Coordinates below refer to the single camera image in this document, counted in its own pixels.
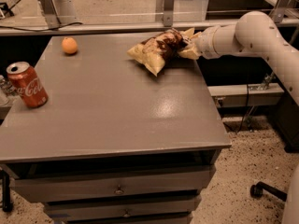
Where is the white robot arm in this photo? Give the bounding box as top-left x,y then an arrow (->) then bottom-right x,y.
189,11 -> 299,224

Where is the black office chair base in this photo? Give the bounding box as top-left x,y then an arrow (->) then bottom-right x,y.
249,181 -> 287,202

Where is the brown chip bag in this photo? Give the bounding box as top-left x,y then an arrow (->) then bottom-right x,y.
127,28 -> 195,76

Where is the top drawer knob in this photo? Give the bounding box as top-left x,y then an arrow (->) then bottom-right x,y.
114,186 -> 124,195

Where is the red Coca-Cola can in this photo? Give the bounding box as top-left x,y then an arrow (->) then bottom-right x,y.
7,62 -> 48,108

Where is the metal railing frame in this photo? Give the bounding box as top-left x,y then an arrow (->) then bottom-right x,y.
1,0 -> 298,35

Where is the grey drawer cabinet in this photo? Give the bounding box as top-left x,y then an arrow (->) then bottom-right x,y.
0,34 -> 230,224

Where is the drawer knob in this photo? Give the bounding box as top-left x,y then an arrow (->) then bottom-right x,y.
114,186 -> 124,195
122,210 -> 131,218

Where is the black cable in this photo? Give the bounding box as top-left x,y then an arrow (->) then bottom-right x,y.
0,21 -> 84,33

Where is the orange fruit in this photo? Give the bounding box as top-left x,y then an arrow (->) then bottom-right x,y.
62,37 -> 78,54

